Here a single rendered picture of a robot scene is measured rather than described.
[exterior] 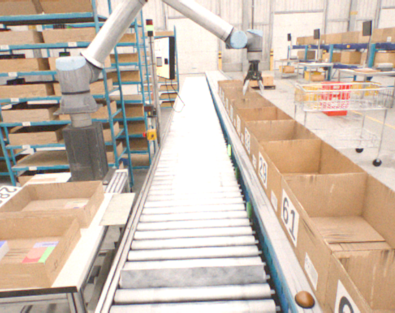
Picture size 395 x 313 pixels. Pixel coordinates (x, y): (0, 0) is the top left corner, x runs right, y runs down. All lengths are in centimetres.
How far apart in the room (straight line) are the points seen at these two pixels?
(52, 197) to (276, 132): 128
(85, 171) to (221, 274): 108
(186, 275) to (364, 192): 66
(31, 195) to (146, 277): 91
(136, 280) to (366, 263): 67
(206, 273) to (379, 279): 49
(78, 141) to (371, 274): 148
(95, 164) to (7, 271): 81
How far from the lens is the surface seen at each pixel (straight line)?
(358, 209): 119
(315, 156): 149
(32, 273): 115
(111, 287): 110
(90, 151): 177
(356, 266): 76
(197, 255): 117
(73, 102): 173
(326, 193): 111
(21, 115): 292
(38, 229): 142
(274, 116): 220
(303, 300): 80
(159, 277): 105
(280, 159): 144
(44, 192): 173
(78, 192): 166
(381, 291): 83
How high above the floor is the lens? 146
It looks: 20 degrees down
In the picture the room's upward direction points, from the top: 3 degrees counter-clockwise
